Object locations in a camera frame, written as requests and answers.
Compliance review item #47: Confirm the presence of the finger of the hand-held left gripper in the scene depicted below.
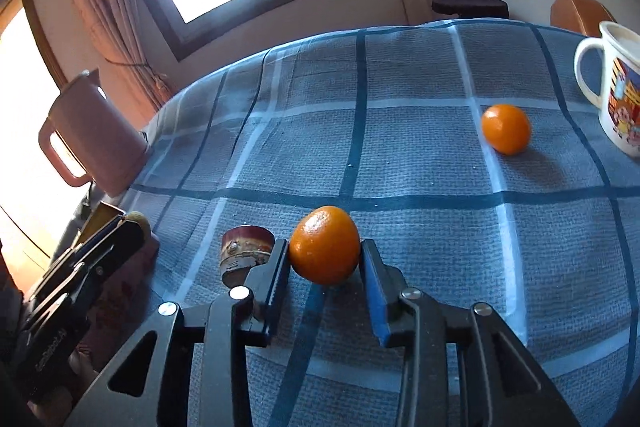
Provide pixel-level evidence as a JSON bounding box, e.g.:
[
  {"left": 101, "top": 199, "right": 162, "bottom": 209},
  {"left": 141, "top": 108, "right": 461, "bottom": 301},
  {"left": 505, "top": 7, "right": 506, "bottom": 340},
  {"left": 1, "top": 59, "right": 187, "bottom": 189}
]
[
  {"left": 30, "top": 213, "right": 126, "bottom": 303},
  {"left": 22, "top": 225, "right": 145, "bottom": 333}
]

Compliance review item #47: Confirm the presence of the small orange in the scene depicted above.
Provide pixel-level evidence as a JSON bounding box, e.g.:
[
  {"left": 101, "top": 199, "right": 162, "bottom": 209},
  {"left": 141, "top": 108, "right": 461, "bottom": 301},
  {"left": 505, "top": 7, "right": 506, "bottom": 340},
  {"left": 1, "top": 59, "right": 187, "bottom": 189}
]
[
  {"left": 288, "top": 205, "right": 361, "bottom": 286},
  {"left": 481, "top": 103, "right": 532, "bottom": 156}
]

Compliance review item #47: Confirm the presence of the small brown round can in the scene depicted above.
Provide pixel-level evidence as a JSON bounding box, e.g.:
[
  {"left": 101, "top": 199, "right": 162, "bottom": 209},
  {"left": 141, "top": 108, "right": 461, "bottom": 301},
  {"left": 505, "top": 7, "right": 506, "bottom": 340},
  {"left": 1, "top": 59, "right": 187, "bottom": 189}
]
[{"left": 220, "top": 226, "right": 277, "bottom": 289}]

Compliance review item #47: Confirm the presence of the wooden door frame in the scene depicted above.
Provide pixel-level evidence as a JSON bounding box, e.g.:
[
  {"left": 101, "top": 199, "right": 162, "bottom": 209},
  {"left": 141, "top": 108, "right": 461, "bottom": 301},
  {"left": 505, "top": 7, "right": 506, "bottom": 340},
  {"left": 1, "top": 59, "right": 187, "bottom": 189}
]
[{"left": 20, "top": 0, "right": 68, "bottom": 90}]

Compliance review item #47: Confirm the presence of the white printed mug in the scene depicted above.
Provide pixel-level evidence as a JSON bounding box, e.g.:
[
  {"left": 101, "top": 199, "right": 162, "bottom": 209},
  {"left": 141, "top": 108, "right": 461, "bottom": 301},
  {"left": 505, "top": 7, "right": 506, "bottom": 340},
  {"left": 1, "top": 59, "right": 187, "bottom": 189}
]
[{"left": 573, "top": 21, "right": 640, "bottom": 158}]

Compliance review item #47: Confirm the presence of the gold metal tin tray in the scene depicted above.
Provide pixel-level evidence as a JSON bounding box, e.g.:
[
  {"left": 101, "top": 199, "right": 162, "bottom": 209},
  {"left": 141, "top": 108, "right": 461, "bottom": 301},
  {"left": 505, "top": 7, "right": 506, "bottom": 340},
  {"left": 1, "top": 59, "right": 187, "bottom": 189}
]
[{"left": 75, "top": 201, "right": 161, "bottom": 358}]

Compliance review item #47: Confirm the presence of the black round stool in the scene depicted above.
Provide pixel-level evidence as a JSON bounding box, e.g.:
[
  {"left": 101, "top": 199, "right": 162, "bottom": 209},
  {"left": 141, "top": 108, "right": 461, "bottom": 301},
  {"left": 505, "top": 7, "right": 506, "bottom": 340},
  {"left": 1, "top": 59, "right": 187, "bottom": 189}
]
[{"left": 431, "top": 0, "right": 510, "bottom": 20}]

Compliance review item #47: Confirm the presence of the brown wooden chair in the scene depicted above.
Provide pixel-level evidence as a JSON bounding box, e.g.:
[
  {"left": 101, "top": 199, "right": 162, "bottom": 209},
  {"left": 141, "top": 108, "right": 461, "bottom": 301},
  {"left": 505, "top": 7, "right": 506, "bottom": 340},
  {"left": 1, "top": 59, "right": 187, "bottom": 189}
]
[{"left": 550, "top": 0, "right": 618, "bottom": 38}]

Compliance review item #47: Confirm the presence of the pink electric kettle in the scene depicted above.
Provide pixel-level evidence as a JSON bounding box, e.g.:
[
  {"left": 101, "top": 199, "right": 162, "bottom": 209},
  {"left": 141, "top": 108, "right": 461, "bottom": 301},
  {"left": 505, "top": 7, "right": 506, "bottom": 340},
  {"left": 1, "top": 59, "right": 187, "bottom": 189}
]
[{"left": 38, "top": 68, "right": 149, "bottom": 198}]

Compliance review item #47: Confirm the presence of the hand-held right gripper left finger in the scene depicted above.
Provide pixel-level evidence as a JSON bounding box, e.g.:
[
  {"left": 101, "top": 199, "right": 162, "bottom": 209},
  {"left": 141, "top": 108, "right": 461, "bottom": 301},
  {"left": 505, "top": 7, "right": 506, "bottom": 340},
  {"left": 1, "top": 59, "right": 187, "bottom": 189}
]
[{"left": 65, "top": 241, "right": 292, "bottom": 427}]

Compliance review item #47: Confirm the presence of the blue plaid tablecloth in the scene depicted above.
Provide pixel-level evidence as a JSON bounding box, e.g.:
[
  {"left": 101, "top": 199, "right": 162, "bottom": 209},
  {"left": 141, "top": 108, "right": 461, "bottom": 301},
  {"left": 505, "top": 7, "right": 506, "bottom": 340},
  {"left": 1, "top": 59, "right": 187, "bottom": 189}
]
[{"left": 75, "top": 18, "right": 640, "bottom": 427}]

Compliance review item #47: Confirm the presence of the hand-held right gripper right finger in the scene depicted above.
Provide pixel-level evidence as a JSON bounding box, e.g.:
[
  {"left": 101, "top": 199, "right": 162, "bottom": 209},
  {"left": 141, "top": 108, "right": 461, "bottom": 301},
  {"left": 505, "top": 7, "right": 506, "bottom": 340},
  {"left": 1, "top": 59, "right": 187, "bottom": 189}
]
[{"left": 360, "top": 238, "right": 583, "bottom": 427}]

